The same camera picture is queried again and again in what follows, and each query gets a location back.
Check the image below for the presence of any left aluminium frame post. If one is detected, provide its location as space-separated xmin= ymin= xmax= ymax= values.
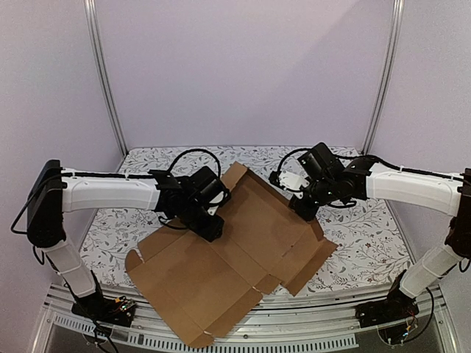
xmin=84 ymin=0 xmax=129 ymax=157

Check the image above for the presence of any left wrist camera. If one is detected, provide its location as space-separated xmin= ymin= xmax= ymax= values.
xmin=190 ymin=166 xmax=226 ymax=204

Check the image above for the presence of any left black camera cable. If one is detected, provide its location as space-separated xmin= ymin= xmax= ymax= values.
xmin=167 ymin=147 xmax=222 ymax=181

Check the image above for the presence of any black camera cable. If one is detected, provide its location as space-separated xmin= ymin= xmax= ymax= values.
xmin=167 ymin=147 xmax=222 ymax=181
xmin=274 ymin=147 xmax=314 ymax=177

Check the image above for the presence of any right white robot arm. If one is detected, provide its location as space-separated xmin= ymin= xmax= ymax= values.
xmin=273 ymin=151 xmax=470 ymax=321

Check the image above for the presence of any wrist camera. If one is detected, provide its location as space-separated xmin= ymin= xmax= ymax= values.
xmin=190 ymin=166 xmax=226 ymax=204
xmin=297 ymin=142 xmax=344 ymax=181

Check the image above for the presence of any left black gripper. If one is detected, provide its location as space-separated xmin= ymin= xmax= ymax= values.
xmin=180 ymin=202 xmax=225 ymax=243

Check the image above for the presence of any aluminium frame post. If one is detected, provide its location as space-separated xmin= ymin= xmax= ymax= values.
xmin=84 ymin=0 xmax=129 ymax=157
xmin=361 ymin=0 xmax=405 ymax=154

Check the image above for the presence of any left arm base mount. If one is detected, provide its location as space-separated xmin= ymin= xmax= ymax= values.
xmin=71 ymin=291 xmax=136 ymax=327

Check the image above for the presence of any brown cardboard box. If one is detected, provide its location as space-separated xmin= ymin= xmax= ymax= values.
xmin=125 ymin=163 xmax=336 ymax=348

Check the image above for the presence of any floral patterned table mat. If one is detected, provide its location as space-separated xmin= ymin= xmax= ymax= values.
xmin=79 ymin=146 xmax=412 ymax=296

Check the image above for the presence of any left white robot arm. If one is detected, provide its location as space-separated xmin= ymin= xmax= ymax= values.
xmin=19 ymin=160 xmax=230 ymax=319

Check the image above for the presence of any right aluminium frame post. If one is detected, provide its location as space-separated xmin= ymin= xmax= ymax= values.
xmin=361 ymin=0 xmax=405 ymax=154

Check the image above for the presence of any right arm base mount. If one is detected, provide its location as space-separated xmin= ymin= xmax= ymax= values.
xmin=355 ymin=271 xmax=419 ymax=328

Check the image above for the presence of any right black camera cable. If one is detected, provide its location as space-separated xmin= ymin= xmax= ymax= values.
xmin=274 ymin=147 xmax=314 ymax=177

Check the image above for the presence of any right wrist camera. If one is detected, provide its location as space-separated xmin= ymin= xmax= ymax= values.
xmin=297 ymin=142 xmax=344 ymax=181

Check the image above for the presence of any front aluminium rail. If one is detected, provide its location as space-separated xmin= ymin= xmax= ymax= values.
xmin=32 ymin=285 xmax=461 ymax=352

